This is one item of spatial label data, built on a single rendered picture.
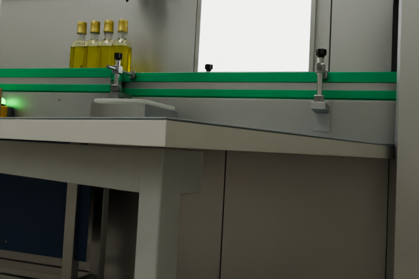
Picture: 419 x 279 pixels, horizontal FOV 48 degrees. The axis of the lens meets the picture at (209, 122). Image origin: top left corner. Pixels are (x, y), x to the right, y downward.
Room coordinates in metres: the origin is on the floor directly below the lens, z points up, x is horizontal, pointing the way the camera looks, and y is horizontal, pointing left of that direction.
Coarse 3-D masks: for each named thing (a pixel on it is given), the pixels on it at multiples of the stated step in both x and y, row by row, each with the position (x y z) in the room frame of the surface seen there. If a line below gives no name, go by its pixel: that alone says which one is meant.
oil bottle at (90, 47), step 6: (90, 42) 1.67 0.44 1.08; (96, 42) 1.67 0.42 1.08; (84, 48) 1.67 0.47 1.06; (90, 48) 1.67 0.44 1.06; (96, 48) 1.66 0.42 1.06; (84, 54) 1.67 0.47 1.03; (90, 54) 1.67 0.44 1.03; (96, 54) 1.66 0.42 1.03; (84, 60) 1.67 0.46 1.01; (90, 60) 1.67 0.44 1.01; (96, 60) 1.66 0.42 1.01; (84, 66) 1.67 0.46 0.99; (90, 66) 1.66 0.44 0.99
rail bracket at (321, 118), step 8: (320, 56) 1.28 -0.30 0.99; (320, 64) 1.23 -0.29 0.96; (320, 72) 1.27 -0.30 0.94; (320, 80) 1.28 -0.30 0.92; (320, 88) 1.28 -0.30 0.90; (320, 96) 1.27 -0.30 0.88; (312, 104) 1.27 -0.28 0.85; (320, 104) 1.27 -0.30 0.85; (320, 112) 1.36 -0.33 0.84; (328, 112) 1.36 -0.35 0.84; (320, 120) 1.37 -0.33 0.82; (328, 120) 1.36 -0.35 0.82; (320, 128) 1.37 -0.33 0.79; (328, 128) 1.36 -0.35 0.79
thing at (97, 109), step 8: (96, 104) 1.30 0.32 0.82; (104, 104) 1.29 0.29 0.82; (112, 104) 1.28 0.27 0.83; (120, 104) 1.28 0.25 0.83; (128, 104) 1.27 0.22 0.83; (136, 104) 1.26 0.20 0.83; (144, 104) 1.25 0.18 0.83; (96, 112) 1.30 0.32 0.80; (104, 112) 1.29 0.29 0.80; (112, 112) 1.28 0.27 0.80; (120, 112) 1.28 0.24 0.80; (128, 112) 1.27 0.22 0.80; (136, 112) 1.26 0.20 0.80; (144, 112) 1.25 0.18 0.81; (152, 112) 1.30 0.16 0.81; (160, 112) 1.35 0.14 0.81; (168, 112) 1.40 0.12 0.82
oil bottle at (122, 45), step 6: (114, 42) 1.64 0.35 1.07; (120, 42) 1.63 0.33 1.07; (126, 42) 1.63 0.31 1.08; (114, 48) 1.63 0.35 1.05; (120, 48) 1.63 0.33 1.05; (126, 48) 1.63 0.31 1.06; (126, 54) 1.63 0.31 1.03; (114, 60) 1.63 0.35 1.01; (126, 60) 1.64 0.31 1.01; (126, 66) 1.64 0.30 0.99
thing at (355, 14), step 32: (32, 0) 1.97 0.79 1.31; (64, 0) 1.92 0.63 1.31; (320, 0) 1.58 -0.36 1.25; (352, 0) 1.55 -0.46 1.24; (384, 0) 1.52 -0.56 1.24; (0, 32) 2.02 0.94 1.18; (32, 32) 1.97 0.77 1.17; (64, 32) 1.92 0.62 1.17; (320, 32) 1.58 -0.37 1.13; (352, 32) 1.55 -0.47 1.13; (384, 32) 1.52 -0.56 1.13; (0, 64) 2.02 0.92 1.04; (32, 64) 1.96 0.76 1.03; (64, 64) 1.91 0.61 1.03; (352, 64) 1.55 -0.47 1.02; (384, 64) 1.51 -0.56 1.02
